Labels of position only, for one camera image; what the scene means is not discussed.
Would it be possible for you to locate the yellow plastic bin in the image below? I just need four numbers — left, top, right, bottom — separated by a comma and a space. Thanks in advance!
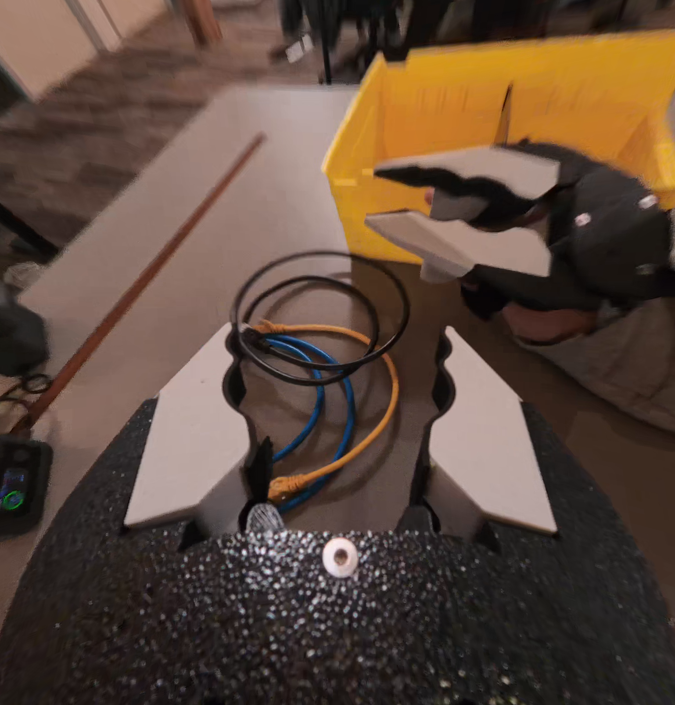
322, 30, 675, 265

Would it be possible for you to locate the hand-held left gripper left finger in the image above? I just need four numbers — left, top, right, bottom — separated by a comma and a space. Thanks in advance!
124, 323, 274, 538

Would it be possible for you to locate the person's right hand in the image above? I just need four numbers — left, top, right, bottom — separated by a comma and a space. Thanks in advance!
502, 304, 600, 346

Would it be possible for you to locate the white door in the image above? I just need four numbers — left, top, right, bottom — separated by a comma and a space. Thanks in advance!
75, 0, 170, 53
0, 0, 98, 101

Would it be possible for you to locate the wooden post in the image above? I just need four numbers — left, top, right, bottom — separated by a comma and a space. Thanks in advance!
183, 0, 223, 47

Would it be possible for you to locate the black power station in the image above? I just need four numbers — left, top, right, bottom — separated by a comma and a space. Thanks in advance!
0, 434, 53, 543

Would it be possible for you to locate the grey battery charger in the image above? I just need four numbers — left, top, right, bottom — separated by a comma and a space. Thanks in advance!
0, 280, 50, 378

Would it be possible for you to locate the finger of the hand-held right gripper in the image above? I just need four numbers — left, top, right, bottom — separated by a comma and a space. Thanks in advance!
373, 145, 562, 222
365, 208, 554, 284

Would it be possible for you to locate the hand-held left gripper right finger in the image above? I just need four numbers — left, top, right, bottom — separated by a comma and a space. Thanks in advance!
417, 325, 559, 543

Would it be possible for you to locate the yellow ethernet cable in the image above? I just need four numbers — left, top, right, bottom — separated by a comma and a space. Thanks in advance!
254, 319, 400, 505

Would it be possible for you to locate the black ethernet cable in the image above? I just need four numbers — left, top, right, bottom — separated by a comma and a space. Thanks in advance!
230, 250, 411, 386

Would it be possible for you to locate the person's right forearm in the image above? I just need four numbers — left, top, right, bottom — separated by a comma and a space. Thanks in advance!
516, 297, 675, 438

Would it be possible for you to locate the blue ethernet cable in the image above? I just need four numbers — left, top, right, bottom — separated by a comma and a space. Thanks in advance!
260, 335, 356, 516

